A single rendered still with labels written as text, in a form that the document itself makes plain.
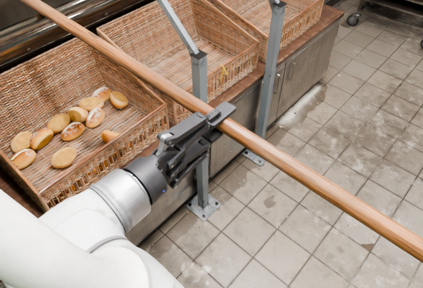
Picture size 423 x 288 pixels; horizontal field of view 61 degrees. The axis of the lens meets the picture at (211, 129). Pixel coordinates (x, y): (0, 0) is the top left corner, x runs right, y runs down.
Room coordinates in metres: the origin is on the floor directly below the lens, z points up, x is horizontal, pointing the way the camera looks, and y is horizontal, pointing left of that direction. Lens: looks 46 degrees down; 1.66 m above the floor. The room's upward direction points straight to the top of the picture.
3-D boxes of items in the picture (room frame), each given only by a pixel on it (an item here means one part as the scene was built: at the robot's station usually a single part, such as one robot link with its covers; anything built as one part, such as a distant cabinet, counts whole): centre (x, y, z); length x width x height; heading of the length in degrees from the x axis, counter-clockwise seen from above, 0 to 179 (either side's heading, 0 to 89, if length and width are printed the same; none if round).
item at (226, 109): (0.48, -0.01, 1.20); 0.07 x 0.03 x 0.01; 138
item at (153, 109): (0.98, 0.53, 0.72); 0.56 x 0.49 x 0.28; 139
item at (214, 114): (0.47, 0.00, 1.22); 0.05 x 0.01 x 0.03; 138
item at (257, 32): (1.86, -0.27, 0.72); 0.56 x 0.49 x 0.28; 139
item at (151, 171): (0.37, 0.09, 1.18); 0.09 x 0.07 x 0.08; 138
